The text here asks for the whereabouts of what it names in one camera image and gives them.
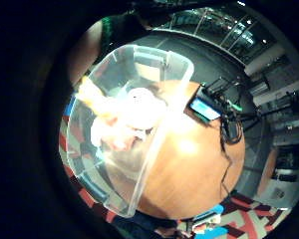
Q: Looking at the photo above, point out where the black monitor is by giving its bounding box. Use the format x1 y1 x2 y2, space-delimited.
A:
274 143 299 183

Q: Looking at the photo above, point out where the clear plastic storage bin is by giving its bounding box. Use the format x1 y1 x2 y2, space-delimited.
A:
65 44 195 219

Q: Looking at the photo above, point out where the black cable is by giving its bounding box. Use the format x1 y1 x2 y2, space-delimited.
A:
218 132 236 197

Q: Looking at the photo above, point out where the black camera on stand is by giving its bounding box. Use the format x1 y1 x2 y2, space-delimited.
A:
202 77 246 145

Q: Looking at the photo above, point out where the person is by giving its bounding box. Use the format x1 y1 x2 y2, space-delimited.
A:
99 11 153 64

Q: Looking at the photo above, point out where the yellow soft toy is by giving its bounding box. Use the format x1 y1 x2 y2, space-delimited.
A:
76 76 124 121

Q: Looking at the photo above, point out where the laptop with blue screen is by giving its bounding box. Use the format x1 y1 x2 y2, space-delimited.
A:
188 85 223 122

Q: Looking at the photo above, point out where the black tripod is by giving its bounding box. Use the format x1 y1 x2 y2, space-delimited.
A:
238 91 299 131

